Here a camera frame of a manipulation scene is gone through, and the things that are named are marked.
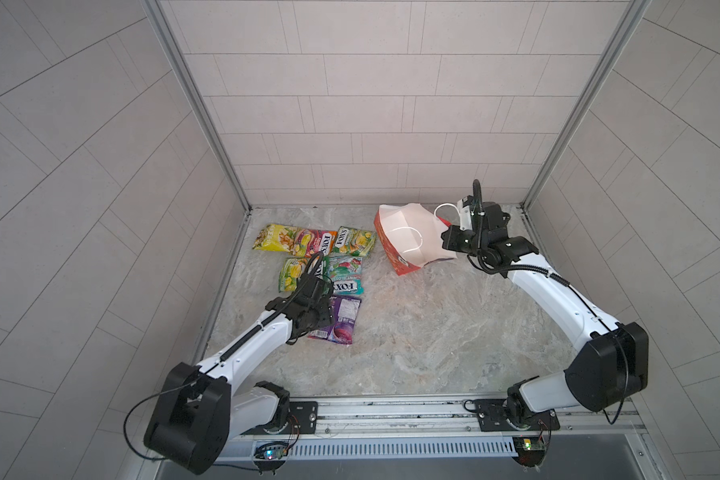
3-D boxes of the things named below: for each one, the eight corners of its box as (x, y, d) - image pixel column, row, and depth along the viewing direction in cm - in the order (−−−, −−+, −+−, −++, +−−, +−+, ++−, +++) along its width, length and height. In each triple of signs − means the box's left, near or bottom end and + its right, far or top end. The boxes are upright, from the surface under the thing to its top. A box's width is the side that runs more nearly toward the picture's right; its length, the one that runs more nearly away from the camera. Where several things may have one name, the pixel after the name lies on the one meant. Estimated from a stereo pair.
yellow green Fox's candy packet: (333, 252, 104) (332, 246, 102) (340, 231, 110) (340, 225, 108) (371, 258, 103) (371, 253, 100) (376, 237, 109) (376, 231, 106)
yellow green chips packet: (256, 253, 103) (252, 246, 100) (263, 232, 110) (260, 224, 106) (292, 253, 104) (290, 246, 100) (297, 232, 110) (295, 224, 106)
